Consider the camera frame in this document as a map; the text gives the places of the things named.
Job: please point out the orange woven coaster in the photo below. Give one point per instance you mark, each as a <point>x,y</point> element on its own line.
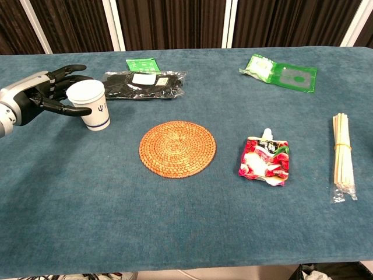
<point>177,149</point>

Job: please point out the black item in clear bag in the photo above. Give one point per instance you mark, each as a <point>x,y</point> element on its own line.
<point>140,86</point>

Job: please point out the blue table cloth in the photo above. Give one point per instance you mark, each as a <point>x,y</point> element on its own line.
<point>186,204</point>

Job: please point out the small green packet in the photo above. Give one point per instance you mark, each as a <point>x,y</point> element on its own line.
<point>142,64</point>

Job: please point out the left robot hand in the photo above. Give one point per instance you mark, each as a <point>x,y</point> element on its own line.
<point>21,100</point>

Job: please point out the black bin with white trash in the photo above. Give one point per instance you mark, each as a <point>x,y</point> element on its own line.
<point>335,271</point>

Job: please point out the red spouted drink pouch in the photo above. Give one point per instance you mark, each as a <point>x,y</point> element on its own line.
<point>265,161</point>

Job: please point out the green and white plastic package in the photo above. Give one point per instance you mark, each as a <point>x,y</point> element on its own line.
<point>279,74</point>

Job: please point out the white paper cup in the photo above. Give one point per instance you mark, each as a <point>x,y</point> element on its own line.
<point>91,102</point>

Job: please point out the bundle of wooden chopsticks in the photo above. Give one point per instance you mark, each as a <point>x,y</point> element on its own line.
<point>343,154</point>

